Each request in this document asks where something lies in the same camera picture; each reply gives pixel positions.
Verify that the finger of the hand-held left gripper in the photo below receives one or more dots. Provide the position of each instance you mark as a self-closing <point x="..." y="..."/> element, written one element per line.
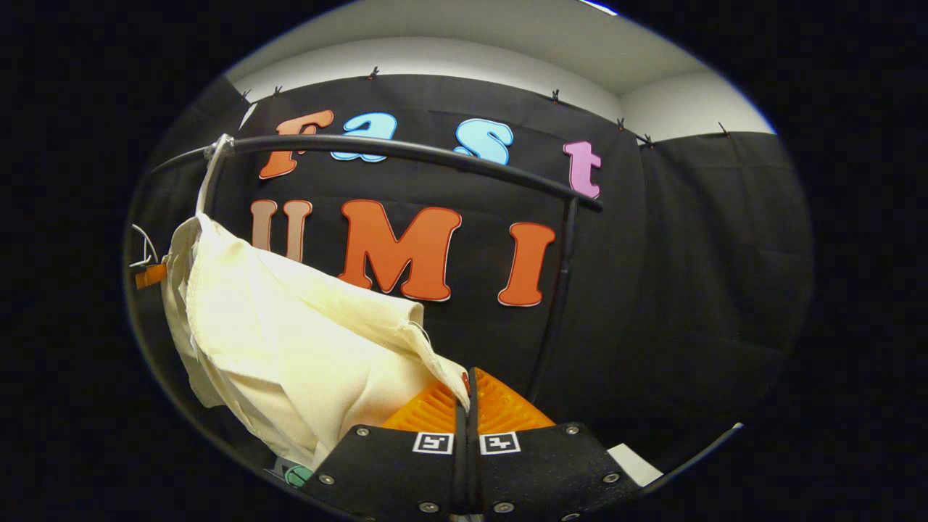
<point x="152" y="275"/>

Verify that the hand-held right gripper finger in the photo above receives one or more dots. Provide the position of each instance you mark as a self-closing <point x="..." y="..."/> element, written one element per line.
<point x="475" y="471"/>
<point x="460" y="471"/>

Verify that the cream jacket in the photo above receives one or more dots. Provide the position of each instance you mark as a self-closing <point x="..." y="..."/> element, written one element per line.
<point x="290" y="341"/>

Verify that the white plastic clothes hanger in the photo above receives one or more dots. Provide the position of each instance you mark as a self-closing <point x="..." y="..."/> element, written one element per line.
<point x="148" y="243"/>
<point x="210" y="174"/>

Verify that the black clothes rack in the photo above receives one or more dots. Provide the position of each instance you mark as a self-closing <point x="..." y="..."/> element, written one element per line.
<point x="435" y="154"/>

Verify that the white flat board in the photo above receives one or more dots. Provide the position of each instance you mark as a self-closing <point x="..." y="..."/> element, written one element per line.
<point x="634" y="464"/>

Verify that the black backdrop cloth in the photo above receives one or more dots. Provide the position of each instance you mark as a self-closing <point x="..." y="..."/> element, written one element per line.
<point x="689" y="290"/>

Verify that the ceiling light strip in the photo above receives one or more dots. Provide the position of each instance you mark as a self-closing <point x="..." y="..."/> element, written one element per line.
<point x="600" y="7"/>

